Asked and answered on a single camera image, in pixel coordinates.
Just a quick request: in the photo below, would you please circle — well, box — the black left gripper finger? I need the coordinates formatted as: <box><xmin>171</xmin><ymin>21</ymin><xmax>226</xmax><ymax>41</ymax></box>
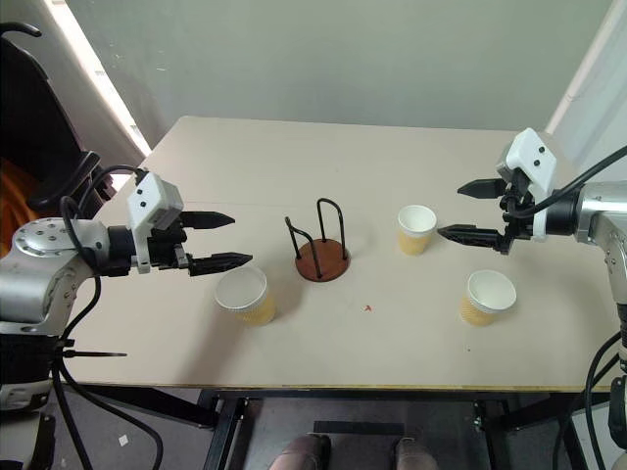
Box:
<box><xmin>181</xmin><ymin>211</ymin><xmax>237</xmax><ymax>233</ymax></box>
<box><xmin>188</xmin><ymin>252</ymin><xmax>255</xmax><ymax>279</ymax></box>

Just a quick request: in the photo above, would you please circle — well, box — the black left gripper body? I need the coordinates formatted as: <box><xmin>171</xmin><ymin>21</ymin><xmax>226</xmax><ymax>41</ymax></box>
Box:
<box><xmin>146</xmin><ymin>222</ymin><xmax>193</xmax><ymax>276</ymax></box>

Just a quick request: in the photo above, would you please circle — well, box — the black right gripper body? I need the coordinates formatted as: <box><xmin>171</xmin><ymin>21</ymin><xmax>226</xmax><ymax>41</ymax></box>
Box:
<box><xmin>497</xmin><ymin>168</ymin><xmax>537</xmax><ymax>257</ymax></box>

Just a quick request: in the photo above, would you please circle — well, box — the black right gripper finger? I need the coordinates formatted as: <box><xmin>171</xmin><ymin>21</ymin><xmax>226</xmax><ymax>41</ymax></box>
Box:
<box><xmin>436</xmin><ymin>223</ymin><xmax>506</xmax><ymax>252</ymax></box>
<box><xmin>457</xmin><ymin>178</ymin><xmax>504</xmax><ymax>200</ymax></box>

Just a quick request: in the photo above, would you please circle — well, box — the yellow ribbed paper cup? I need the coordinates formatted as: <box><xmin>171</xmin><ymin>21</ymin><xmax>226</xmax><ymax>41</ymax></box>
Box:
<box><xmin>214</xmin><ymin>265</ymin><xmax>277</xmax><ymax>327</ymax></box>
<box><xmin>396</xmin><ymin>204</ymin><xmax>438</xmax><ymax>258</ymax></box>
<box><xmin>458</xmin><ymin>269</ymin><xmax>518</xmax><ymax>328</ymax></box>

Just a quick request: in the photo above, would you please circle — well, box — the black office chair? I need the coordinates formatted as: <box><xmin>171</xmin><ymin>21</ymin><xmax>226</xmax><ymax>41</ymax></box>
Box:
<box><xmin>0</xmin><ymin>22</ymin><xmax>119</xmax><ymax>216</ymax></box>

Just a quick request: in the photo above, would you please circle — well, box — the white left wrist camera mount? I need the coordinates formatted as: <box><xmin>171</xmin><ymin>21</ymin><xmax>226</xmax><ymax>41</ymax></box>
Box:
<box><xmin>126</xmin><ymin>170</ymin><xmax>185</xmax><ymax>274</ymax></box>

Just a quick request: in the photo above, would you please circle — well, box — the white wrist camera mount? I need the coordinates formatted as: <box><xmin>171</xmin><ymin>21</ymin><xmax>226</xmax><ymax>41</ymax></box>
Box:
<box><xmin>126</xmin><ymin>170</ymin><xmax>185</xmax><ymax>274</ymax></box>
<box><xmin>495</xmin><ymin>127</ymin><xmax>557</xmax><ymax>244</ymax></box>

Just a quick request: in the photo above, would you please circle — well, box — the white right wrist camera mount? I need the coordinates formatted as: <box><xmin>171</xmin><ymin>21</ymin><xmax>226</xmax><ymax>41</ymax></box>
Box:
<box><xmin>495</xmin><ymin>127</ymin><xmax>557</xmax><ymax>244</ymax></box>

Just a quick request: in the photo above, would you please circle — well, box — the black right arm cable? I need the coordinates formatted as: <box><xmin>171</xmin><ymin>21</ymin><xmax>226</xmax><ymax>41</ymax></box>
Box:
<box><xmin>506</xmin><ymin>144</ymin><xmax>627</xmax><ymax>216</ymax></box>

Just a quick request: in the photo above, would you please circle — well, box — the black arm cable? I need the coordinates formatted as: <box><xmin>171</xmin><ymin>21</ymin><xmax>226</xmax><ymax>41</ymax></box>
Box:
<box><xmin>506</xmin><ymin>144</ymin><xmax>627</xmax><ymax>216</ymax></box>
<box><xmin>50</xmin><ymin>164</ymin><xmax>166</xmax><ymax>470</ymax></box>

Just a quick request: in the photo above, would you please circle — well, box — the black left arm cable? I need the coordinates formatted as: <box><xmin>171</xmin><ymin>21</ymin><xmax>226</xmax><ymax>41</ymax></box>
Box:
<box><xmin>50</xmin><ymin>164</ymin><xmax>166</xmax><ymax>470</ymax></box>

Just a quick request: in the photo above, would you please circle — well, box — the brown cup holder stand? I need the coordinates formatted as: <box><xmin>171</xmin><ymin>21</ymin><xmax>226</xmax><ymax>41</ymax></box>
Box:
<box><xmin>284</xmin><ymin>197</ymin><xmax>353</xmax><ymax>284</ymax></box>

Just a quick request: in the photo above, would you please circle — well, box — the black cable tie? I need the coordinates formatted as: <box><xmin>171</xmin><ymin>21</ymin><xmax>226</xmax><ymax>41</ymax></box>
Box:
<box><xmin>62</xmin><ymin>348</ymin><xmax>128</xmax><ymax>359</ymax></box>

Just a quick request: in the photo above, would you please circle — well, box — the orange cable bundle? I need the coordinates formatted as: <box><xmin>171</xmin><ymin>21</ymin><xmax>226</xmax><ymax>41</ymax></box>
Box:
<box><xmin>0</xmin><ymin>159</ymin><xmax>43</xmax><ymax>210</ymax></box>

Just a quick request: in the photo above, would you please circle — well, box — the black metal table frame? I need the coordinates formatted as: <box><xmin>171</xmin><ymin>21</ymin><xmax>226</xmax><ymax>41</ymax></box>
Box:
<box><xmin>63</xmin><ymin>381</ymin><xmax>611</xmax><ymax>470</ymax></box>

